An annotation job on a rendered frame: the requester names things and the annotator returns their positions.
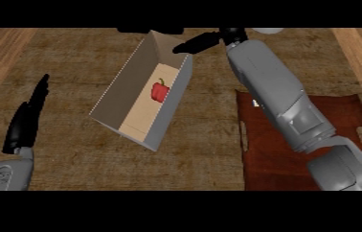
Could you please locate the pale grey round object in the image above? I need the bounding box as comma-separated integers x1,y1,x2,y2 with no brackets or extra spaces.
249,28,285,35

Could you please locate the cardboard box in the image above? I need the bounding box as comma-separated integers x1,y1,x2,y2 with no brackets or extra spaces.
87,29,193,152

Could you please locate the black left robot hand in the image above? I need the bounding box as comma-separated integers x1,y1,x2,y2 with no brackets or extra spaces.
1,73,50,155

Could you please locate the brown woven placemat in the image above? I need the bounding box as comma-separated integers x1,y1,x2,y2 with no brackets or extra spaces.
0,28,362,192

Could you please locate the dark red tray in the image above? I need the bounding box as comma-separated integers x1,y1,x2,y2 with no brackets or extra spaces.
234,89,362,192

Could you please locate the red bell pepper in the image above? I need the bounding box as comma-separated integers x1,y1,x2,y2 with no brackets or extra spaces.
149,78,171,104

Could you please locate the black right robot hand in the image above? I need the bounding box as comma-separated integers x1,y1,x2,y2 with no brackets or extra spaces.
171,28,249,55

